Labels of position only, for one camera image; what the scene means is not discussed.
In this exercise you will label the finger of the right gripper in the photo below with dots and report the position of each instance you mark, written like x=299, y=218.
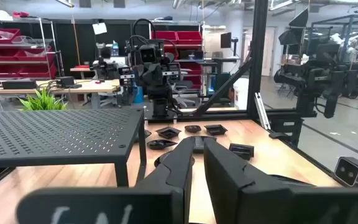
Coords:
x=175, y=69
x=126, y=72

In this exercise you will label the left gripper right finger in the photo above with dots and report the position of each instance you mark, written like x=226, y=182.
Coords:
x=244, y=202

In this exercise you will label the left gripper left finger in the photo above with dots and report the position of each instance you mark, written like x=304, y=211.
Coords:
x=166, y=202

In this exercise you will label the black teardrop mini plate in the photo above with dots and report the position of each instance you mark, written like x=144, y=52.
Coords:
x=161, y=160

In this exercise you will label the black square mini plate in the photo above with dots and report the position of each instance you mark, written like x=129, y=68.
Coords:
x=241, y=151
x=215, y=129

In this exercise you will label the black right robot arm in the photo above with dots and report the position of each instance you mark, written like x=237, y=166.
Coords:
x=160, y=99

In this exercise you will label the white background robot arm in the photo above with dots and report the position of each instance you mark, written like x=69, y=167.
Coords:
x=353, y=40

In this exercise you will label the red storage bin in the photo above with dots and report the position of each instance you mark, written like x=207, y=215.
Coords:
x=189, y=37
x=34, y=55
x=194, y=70
x=165, y=35
x=39, y=71
x=5, y=71
x=0, y=35
x=2, y=54

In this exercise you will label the grey office chair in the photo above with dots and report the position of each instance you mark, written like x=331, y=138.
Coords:
x=182, y=90

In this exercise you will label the blue bin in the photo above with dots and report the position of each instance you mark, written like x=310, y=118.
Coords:
x=138, y=95

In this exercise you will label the black standing desk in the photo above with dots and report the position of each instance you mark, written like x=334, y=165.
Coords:
x=219, y=59

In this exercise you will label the wooden workbench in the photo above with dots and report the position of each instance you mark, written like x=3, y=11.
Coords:
x=82, y=87

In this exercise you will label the white paper sheet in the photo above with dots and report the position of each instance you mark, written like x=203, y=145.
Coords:
x=99, y=28

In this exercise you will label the black computer monitor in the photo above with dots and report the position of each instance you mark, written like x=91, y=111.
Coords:
x=225, y=40

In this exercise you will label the black power supply box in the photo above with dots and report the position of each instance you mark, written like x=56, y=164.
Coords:
x=19, y=84
x=65, y=81

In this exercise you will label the white box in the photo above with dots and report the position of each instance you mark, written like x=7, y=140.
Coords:
x=241, y=93

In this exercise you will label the green plant in white pot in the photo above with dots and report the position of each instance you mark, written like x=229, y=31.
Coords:
x=42, y=101

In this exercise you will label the black perforated metal shelf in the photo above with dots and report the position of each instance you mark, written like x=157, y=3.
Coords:
x=57, y=133

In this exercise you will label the white door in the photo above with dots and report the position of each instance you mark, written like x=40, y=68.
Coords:
x=267, y=51

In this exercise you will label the black studio softbox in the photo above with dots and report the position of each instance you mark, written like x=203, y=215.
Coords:
x=295, y=26

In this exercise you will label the white hard hat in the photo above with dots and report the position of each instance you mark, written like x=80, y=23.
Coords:
x=0, y=14

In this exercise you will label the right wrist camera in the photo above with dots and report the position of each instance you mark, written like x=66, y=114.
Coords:
x=149, y=53

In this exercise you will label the black plastic frame clamp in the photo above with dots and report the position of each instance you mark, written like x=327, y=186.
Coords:
x=278, y=135

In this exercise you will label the silver aluminium bracket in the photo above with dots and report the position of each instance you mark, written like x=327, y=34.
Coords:
x=261, y=110

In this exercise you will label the black table-level camera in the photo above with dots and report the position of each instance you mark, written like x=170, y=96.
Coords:
x=351, y=170

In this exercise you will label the black background station frame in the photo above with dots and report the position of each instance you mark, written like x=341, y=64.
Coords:
x=346, y=25

